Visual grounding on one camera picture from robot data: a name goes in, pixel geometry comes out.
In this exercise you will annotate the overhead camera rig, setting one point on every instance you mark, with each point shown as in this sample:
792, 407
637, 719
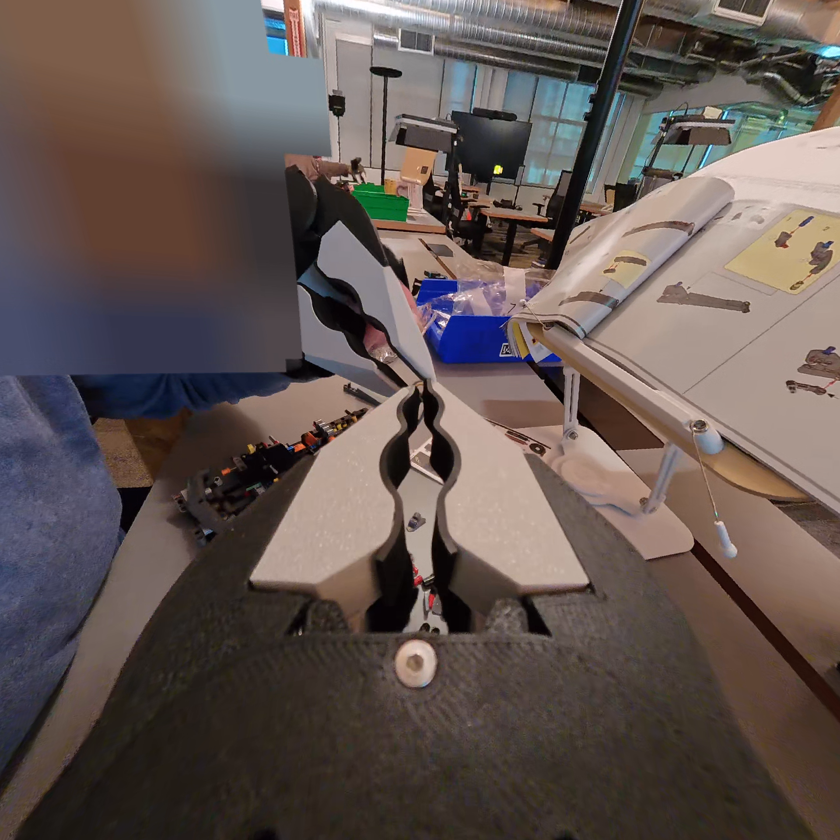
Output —
423, 131
699, 131

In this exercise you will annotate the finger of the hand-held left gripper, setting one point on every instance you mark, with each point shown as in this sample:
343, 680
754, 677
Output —
328, 354
377, 289

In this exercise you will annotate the lego instruction booklet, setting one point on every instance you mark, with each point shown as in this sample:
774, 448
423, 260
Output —
722, 328

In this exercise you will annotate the pile of lego pieces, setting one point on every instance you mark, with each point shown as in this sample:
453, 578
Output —
430, 598

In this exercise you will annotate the person's left forearm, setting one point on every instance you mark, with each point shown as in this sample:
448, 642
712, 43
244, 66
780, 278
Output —
184, 394

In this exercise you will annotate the black wall monitor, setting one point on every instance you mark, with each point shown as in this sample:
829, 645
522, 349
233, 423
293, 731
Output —
492, 148

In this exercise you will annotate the green plastic bin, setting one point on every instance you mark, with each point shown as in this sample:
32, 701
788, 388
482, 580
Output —
380, 202

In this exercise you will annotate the white sticker sheet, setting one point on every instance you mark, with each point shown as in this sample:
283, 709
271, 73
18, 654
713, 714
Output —
426, 459

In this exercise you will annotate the wooden desk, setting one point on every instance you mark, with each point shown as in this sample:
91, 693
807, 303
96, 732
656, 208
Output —
508, 215

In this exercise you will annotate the silver ventilation duct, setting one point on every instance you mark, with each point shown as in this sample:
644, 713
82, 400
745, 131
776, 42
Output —
525, 26

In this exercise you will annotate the clear plastic bags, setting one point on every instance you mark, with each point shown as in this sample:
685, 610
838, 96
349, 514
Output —
485, 289

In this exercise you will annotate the black floor lamp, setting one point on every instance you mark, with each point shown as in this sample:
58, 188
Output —
384, 118

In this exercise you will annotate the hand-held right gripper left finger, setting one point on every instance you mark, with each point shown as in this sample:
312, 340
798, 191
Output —
328, 525

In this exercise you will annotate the person's blue sweater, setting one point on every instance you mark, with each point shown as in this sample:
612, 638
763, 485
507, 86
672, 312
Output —
46, 558

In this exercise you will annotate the long black lego beam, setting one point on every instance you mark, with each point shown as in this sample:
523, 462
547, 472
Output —
359, 392

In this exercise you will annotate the black office chair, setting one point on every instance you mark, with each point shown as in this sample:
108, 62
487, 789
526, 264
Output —
463, 210
556, 197

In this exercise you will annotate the black metal pole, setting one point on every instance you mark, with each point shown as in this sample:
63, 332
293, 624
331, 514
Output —
594, 131

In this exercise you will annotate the blue plastic bin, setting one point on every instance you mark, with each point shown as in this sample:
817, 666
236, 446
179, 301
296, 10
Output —
459, 341

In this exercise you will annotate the partly built black lego model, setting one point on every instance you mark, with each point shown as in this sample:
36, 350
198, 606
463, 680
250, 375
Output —
262, 459

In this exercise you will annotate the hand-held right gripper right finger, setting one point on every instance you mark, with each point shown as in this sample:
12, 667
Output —
512, 525

